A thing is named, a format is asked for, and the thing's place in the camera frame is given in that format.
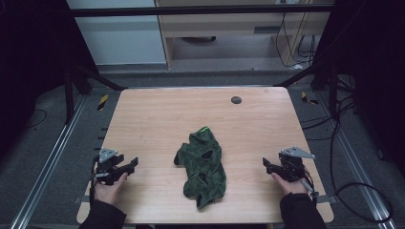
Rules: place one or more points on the yellow black striped tape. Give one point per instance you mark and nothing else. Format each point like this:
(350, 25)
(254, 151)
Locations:
(307, 98)
(102, 102)

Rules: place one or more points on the person's left hand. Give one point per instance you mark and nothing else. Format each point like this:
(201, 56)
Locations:
(108, 191)

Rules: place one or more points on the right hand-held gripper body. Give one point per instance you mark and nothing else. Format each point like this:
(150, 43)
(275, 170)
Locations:
(293, 165)

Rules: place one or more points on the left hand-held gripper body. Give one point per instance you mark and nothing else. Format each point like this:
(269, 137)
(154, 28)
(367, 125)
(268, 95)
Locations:
(106, 163)

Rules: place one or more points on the crumpled dark green cloth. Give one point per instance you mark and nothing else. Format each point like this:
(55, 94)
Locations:
(202, 168)

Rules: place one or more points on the grey table edge bracket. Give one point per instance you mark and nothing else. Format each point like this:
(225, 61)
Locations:
(327, 199)
(81, 199)

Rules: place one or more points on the black horizontal frame bar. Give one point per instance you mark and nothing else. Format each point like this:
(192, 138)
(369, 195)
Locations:
(197, 11)

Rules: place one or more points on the grey round table grommet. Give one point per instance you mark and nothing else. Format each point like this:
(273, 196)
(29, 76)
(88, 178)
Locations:
(236, 100)

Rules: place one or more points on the light wooden desk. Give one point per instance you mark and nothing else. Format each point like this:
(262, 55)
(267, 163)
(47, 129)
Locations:
(223, 28)

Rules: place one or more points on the black metal stand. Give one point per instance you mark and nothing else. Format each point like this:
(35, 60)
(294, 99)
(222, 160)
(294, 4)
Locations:
(68, 95)
(332, 86)

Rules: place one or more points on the white cabinet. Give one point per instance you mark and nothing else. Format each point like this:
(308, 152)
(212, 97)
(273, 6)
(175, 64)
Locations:
(121, 38)

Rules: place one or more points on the person's right hand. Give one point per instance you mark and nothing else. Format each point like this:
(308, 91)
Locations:
(288, 186)

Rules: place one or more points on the aluminium floor rail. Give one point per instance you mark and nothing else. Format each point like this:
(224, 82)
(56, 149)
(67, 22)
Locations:
(356, 168)
(47, 162)

